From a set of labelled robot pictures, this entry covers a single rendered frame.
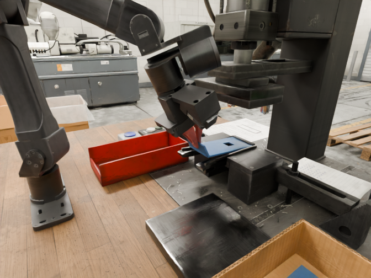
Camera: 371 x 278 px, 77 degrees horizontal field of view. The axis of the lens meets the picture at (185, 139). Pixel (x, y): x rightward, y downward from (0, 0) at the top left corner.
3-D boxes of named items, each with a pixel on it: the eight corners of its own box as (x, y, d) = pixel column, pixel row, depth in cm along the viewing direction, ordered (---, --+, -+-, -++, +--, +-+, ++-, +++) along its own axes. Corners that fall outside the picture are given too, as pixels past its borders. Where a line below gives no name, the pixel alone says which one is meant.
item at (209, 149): (184, 147, 54) (185, 135, 53) (232, 138, 62) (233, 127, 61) (202, 159, 49) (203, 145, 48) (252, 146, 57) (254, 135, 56)
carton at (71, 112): (40, 138, 287) (29, 97, 268) (91, 129, 314) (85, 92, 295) (38, 160, 231) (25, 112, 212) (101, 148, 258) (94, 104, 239)
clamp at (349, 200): (269, 197, 52) (275, 157, 49) (279, 192, 54) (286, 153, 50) (339, 240, 41) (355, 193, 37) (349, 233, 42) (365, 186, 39)
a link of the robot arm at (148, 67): (190, 76, 45) (177, 41, 41) (194, 87, 41) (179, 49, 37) (158, 89, 46) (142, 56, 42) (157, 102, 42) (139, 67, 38)
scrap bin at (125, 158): (90, 166, 65) (87, 147, 63) (168, 146, 78) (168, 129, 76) (102, 187, 56) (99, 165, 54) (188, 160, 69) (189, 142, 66)
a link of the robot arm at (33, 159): (64, 133, 51) (39, 133, 51) (41, 150, 43) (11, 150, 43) (70, 159, 53) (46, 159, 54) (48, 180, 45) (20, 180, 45)
